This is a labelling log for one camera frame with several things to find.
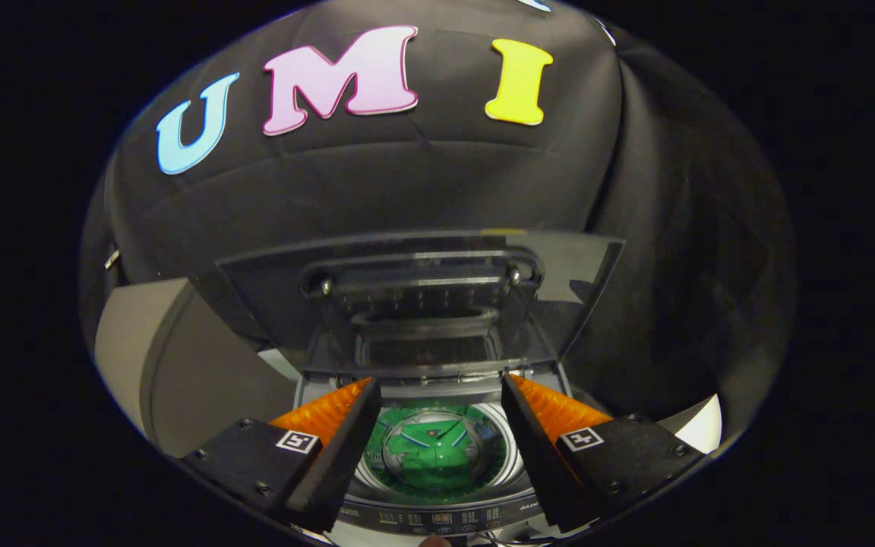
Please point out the silver clip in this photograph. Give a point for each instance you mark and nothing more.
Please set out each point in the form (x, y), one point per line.
(111, 259)

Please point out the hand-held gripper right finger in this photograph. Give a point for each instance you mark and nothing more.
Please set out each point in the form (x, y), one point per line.
(536, 456)

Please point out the dark transparent washing machine lid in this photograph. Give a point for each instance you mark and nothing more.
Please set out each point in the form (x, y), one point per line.
(422, 304)

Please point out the white board with black marks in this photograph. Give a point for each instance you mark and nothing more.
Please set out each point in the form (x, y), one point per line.
(699, 425)

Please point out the grey washing machine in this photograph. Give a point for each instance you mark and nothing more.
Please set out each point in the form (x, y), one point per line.
(437, 520)

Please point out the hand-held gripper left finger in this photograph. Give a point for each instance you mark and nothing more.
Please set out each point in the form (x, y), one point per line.
(342, 456)

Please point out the green polo shirt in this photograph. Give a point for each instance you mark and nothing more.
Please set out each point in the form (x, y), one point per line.
(437, 456)

